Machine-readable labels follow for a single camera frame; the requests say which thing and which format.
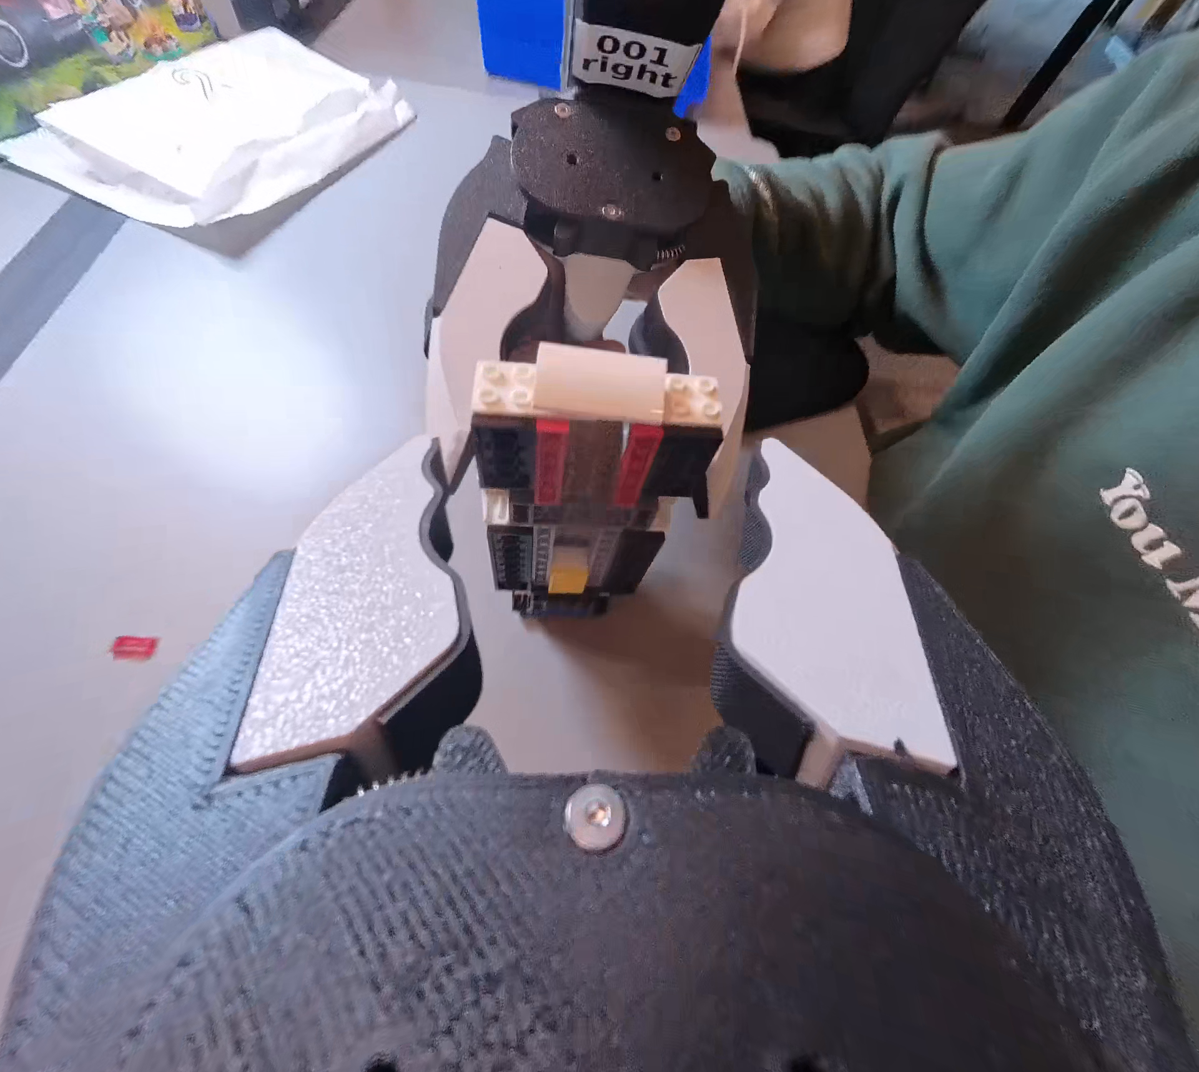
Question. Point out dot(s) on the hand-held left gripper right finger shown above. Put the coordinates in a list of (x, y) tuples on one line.
[(844, 622)]

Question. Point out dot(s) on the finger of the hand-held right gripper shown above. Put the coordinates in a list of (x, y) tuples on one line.
[(726, 341), (488, 293)]

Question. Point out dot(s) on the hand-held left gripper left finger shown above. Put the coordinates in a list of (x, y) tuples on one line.
[(365, 603)]

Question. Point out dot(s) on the red tan brick toy truck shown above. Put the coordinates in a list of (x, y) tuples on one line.
[(590, 472)]

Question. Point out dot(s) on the person's right forearm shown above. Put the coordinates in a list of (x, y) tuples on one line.
[(825, 247)]

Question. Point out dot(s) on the grey desk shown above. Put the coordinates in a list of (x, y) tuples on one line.
[(234, 341)]

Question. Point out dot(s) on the blue plastic bin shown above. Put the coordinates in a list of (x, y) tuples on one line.
[(515, 12)]

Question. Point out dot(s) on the transparent red tile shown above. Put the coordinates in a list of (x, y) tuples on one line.
[(137, 647)]

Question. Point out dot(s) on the white paper bag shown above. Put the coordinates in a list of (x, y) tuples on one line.
[(234, 124)]

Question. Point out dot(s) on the blue toy set box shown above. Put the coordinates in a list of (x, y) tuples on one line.
[(66, 12)]

